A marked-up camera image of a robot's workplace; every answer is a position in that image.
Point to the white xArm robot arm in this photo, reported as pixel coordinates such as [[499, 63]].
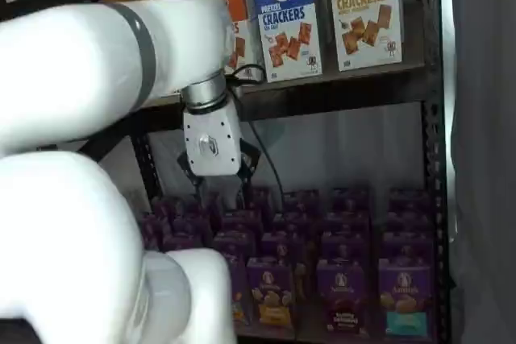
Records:
[[80, 58]]

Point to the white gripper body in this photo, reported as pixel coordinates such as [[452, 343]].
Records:
[[211, 146]]

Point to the purple snack box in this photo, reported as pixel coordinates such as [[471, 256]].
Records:
[[182, 242], [244, 221], [301, 201], [350, 199], [191, 226], [346, 221], [163, 208], [291, 221], [240, 287], [151, 231], [406, 246], [234, 242], [407, 222]]

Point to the dark metal shelving rack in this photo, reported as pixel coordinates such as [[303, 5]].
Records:
[[433, 158]]

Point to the purple box yellow patch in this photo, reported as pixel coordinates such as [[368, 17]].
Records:
[[282, 244], [270, 291]]

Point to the blue pretzel cracker box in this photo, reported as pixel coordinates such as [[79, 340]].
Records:
[[290, 17]]

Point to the gold pretzel cracker box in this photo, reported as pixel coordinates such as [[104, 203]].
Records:
[[364, 17]]

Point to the purple box teal patch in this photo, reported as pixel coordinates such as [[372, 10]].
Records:
[[406, 299]]

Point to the purple box brown patch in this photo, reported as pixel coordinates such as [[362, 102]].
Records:
[[344, 295], [344, 245]]

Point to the brown wooden shelf board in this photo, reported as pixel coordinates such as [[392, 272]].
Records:
[[266, 334], [363, 78]]

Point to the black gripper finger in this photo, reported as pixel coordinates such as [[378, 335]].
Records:
[[196, 183], [249, 158]]

